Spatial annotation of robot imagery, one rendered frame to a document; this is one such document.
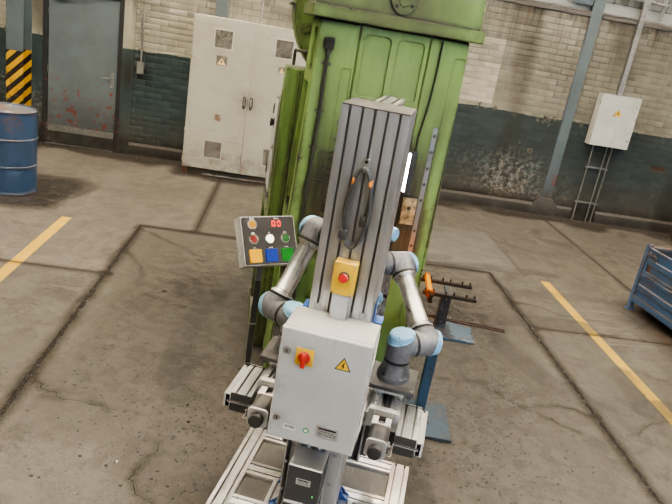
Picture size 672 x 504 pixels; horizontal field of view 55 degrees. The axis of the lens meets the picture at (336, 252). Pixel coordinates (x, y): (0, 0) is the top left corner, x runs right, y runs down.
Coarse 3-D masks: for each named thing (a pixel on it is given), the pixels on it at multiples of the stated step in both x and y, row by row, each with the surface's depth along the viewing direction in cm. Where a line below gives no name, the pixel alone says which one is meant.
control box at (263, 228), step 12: (252, 216) 364; (264, 216) 368; (276, 216) 372; (288, 216) 376; (240, 228) 359; (252, 228) 362; (264, 228) 367; (276, 228) 371; (288, 228) 375; (240, 240) 360; (264, 240) 366; (276, 240) 370; (288, 240) 374; (240, 252) 361; (264, 252) 364; (240, 264) 362; (252, 264) 359; (264, 264) 363; (276, 264) 368
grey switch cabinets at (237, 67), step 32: (224, 32) 840; (256, 32) 842; (288, 32) 845; (192, 64) 854; (224, 64) 855; (256, 64) 856; (192, 96) 867; (224, 96) 868; (256, 96) 870; (192, 128) 882; (224, 128) 883; (256, 128) 884; (192, 160) 896; (224, 160) 897; (256, 160) 899
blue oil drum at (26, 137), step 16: (0, 112) 663; (16, 112) 680; (32, 112) 685; (0, 128) 669; (16, 128) 675; (32, 128) 691; (0, 144) 675; (16, 144) 681; (32, 144) 697; (0, 160) 680; (16, 160) 686; (32, 160) 703; (0, 176) 686; (16, 176) 692; (32, 176) 709; (0, 192) 692; (16, 192) 698; (32, 192) 714
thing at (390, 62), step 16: (368, 32) 364; (384, 32) 365; (400, 32) 366; (368, 48) 367; (384, 48) 369; (400, 48) 370; (416, 48) 371; (368, 64) 371; (384, 64) 372; (400, 64) 373; (416, 64) 374; (352, 80) 372; (368, 80) 374; (384, 80) 374; (400, 80) 376; (416, 80) 377; (352, 96) 375; (368, 96) 377; (400, 96) 379; (416, 96) 379
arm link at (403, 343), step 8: (400, 328) 294; (408, 328) 294; (392, 336) 288; (400, 336) 287; (408, 336) 288; (416, 336) 292; (392, 344) 288; (400, 344) 286; (408, 344) 287; (416, 344) 290; (392, 352) 289; (400, 352) 288; (408, 352) 289; (416, 352) 291; (392, 360) 290; (400, 360) 289; (408, 360) 292
